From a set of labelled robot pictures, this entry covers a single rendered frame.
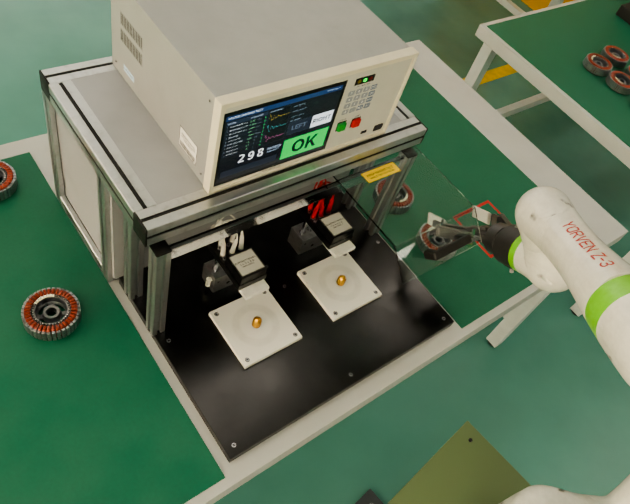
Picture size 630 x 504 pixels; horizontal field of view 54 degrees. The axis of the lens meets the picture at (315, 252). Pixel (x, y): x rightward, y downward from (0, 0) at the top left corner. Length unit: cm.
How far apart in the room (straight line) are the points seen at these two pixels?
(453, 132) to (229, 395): 118
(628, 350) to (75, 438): 95
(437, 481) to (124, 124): 94
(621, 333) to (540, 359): 173
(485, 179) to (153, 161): 112
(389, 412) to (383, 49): 140
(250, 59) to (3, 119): 195
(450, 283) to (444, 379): 82
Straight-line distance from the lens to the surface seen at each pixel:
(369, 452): 218
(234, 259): 128
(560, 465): 249
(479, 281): 168
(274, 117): 107
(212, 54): 108
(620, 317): 96
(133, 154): 117
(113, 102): 128
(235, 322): 136
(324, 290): 145
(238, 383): 130
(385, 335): 145
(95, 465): 126
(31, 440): 129
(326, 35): 120
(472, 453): 143
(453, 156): 198
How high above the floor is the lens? 194
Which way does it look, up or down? 50 degrees down
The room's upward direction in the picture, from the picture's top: 21 degrees clockwise
